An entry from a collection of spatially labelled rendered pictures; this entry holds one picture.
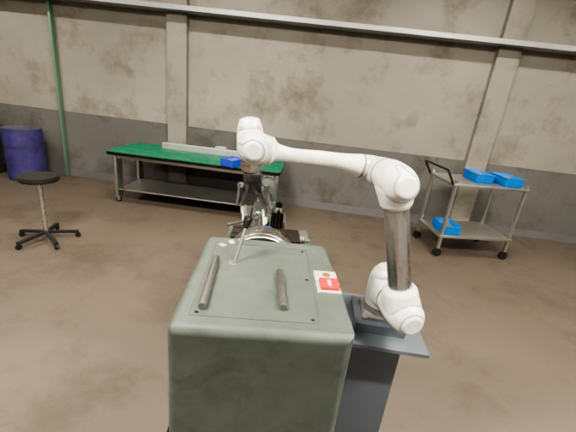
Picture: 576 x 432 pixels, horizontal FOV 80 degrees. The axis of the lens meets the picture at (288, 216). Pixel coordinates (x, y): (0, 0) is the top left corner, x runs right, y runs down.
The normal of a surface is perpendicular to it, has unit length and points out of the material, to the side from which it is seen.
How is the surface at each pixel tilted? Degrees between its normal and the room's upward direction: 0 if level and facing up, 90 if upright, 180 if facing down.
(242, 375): 90
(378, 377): 90
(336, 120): 90
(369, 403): 90
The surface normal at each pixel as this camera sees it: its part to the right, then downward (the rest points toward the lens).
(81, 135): -0.10, 0.33
